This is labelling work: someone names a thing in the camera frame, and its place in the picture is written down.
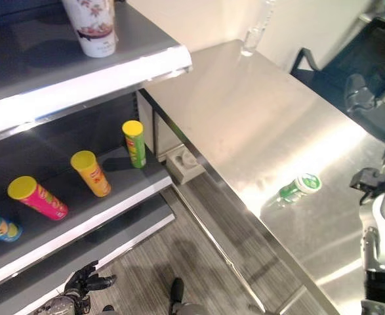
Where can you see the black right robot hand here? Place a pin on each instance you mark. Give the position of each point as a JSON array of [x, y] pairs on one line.
[[372, 115]]

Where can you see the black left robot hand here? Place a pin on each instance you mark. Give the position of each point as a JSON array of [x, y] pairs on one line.
[[84, 283]]

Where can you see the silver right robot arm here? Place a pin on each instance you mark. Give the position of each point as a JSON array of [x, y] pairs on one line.
[[384, 229]]

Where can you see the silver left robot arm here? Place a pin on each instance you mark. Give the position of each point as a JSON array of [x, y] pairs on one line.
[[62, 306]]

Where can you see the dark left robot foot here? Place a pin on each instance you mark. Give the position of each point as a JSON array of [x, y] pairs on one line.
[[108, 308]]

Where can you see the dark robot foot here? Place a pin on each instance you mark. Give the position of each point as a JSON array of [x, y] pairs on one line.
[[177, 290], [108, 308]]

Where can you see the black chair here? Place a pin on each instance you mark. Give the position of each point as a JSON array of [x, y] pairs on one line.
[[372, 55]]

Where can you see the pink chip can yellow lid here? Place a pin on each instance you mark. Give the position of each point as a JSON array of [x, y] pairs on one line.
[[43, 201]]

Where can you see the dark right robot foot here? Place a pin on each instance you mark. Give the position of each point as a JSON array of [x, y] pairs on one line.
[[177, 290]]

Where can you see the orange chip can yellow lid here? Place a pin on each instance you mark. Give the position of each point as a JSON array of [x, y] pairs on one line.
[[93, 178]]

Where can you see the green bottle white cap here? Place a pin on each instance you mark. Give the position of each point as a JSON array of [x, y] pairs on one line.
[[297, 189]]

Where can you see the clear plastic bottle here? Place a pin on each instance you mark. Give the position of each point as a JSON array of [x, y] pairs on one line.
[[254, 36]]

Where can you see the green chip can yellow lid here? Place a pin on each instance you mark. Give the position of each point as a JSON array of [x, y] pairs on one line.
[[136, 146]]

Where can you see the grey metal shelf unit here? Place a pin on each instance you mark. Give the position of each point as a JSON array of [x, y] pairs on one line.
[[48, 82]]

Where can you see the white floral paper cup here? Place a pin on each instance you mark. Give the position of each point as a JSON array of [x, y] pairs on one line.
[[92, 29]]

